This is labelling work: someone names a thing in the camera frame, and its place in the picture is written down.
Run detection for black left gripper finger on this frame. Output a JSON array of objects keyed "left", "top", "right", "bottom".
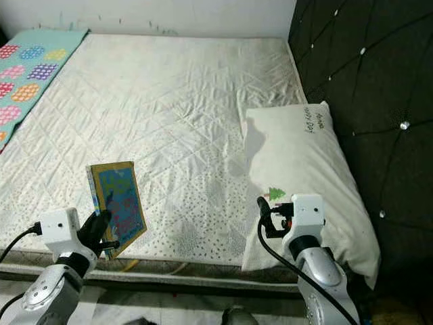
[{"left": 78, "top": 209, "right": 112, "bottom": 244}]

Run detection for yellow blue children's book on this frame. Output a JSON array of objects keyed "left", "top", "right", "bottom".
[{"left": 86, "top": 161, "right": 147, "bottom": 260}]

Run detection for white pillow with green tree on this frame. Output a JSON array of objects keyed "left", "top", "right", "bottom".
[{"left": 240, "top": 102, "right": 381, "bottom": 288}]

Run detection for teal blanket with colourful shapes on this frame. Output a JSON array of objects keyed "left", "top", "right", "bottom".
[{"left": 0, "top": 28, "right": 90, "bottom": 150}]

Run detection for dark tufted headboard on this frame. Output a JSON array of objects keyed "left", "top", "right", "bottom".
[{"left": 288, "top": 0, "right": 433, "bottom": 299}]

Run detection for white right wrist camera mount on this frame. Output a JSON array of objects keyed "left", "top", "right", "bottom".
[{"left": 283, "top": 194, "right": 324, "bottom": 241}]

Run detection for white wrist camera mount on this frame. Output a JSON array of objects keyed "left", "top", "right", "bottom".
[
  {"left": 39, "top": 208, "right": 87, "bottom": 257},
  {"left": 283, "top": 194, "right": 324, "bottom": 241}
]

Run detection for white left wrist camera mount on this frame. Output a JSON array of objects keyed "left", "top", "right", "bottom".
[{"left": 39, "top": 208, "right": 87, "bottom": 257}]

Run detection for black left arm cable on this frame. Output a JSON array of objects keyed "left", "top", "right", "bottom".
[{"left": 0, "top": 223, "right": 43, "bottom": 316}]

